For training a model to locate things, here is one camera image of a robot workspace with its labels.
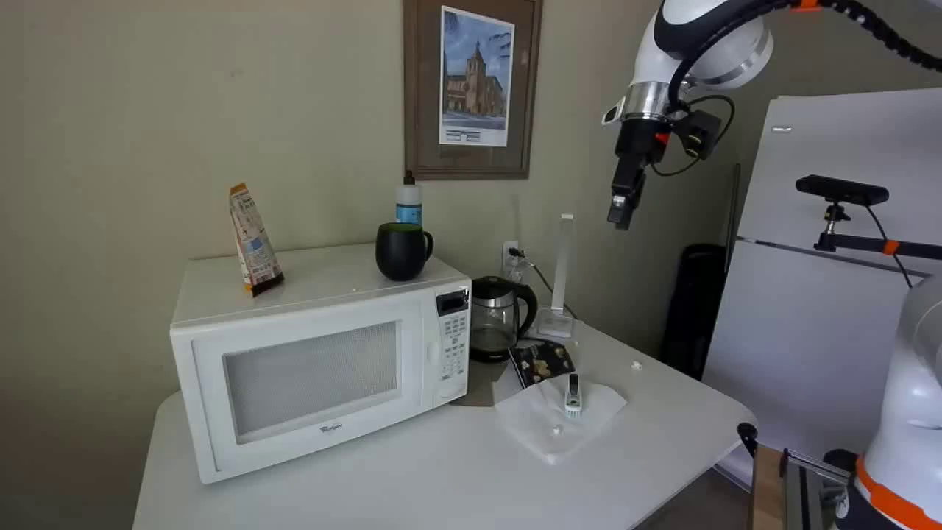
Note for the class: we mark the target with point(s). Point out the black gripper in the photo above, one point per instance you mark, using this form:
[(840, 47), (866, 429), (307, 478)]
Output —
[(637, 147)]

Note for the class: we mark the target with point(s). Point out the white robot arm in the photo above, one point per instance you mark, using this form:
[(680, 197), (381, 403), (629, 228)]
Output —
[(707, 45)]

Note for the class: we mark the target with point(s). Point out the white object on towel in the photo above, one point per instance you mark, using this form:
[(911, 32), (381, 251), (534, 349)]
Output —
[(572, 396)]

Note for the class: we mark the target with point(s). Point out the white desk lamp stand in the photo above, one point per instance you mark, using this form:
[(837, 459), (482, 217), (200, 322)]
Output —
[(553, 318)]

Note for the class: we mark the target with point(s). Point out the blue-label plastic bottle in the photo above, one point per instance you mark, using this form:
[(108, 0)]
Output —
[(407, 207)]

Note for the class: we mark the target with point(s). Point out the black mug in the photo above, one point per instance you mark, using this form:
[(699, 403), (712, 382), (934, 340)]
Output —
[(400, 251)]

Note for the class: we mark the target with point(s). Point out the white refrigerator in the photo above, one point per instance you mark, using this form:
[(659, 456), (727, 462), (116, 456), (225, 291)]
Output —
[(802, 332)]

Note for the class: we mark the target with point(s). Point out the white paper towel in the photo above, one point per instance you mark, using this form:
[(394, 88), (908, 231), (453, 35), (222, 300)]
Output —
[(541, 421)]

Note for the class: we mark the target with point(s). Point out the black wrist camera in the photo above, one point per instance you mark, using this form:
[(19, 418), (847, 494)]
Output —
[(699, 134)]

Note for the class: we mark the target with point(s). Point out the wall power outlet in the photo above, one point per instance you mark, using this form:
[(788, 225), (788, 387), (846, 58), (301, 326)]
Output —
[(513, 259)]

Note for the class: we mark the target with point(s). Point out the framed picture on wall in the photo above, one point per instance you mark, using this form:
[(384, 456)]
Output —
[(469, 85)]

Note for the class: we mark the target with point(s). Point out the black camera on stand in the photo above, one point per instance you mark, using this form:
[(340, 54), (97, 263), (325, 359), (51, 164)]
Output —
[(841, 188)]

